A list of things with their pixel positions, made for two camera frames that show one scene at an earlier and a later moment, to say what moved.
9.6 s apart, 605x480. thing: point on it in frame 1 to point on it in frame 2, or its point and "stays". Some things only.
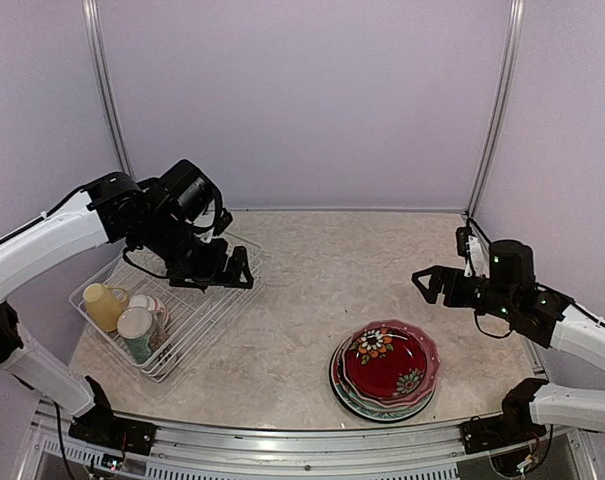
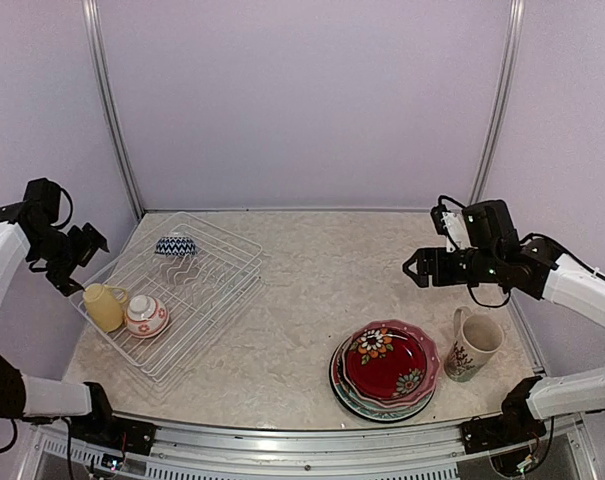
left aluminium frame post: x=99 y=52 stays
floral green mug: x=134 y=325 to x=477 y=338
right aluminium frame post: x=517 y=11 stays
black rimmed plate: x=367 y=417 stays
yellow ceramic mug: x=104 y=306 stays
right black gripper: x=447 y=275 to x=423 y=277
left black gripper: x=211 y=273 to x=61 y=279
